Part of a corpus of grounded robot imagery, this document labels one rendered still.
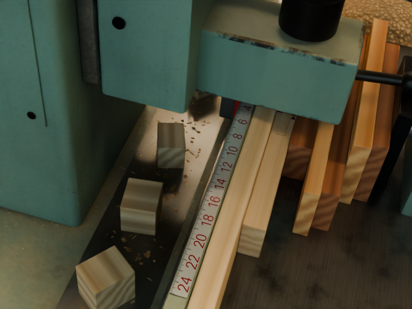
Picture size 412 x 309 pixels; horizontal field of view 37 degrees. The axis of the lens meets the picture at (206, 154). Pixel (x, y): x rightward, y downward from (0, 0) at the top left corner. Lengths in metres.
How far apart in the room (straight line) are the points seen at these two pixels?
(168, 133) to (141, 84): 0.18
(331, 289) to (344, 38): 0.21
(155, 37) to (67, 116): 0.11
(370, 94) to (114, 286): 0.29
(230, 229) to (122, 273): 0.14
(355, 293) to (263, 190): 0.11
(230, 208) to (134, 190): 0.17
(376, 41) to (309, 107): 0.14
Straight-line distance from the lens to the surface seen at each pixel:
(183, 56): 0.51
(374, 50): 0.66
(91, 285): 0.58
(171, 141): 0.71
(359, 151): 0.55
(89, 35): 0.53
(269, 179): 0.54
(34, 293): 0.64
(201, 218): 0.49
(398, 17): 0.82
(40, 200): 0.66
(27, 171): 0.63
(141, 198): 0.65
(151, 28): 0.51
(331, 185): 0.54
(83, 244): 0.67
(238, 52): 0.54
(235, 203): 0.51
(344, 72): 0.53
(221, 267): 0.47
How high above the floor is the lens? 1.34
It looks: 46 degrees down
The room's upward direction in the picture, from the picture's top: 6 degrees clockwise
